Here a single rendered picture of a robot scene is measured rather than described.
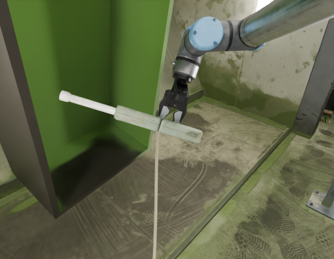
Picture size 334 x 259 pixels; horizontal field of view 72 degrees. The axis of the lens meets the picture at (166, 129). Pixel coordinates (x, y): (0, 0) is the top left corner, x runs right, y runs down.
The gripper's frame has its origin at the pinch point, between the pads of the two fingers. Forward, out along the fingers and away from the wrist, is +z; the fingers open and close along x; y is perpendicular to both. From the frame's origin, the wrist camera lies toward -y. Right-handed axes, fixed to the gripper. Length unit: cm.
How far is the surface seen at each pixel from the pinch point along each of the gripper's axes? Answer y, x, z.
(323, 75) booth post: 95, -134, -79
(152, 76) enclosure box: 30.2, 8.5, -19.6
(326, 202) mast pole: 45, -129, 16
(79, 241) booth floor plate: 47, 17, 80
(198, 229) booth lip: 43, -48, 54
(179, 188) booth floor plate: 73, -39, 43
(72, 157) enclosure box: 44, 34, 33
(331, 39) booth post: 86, -121, -103
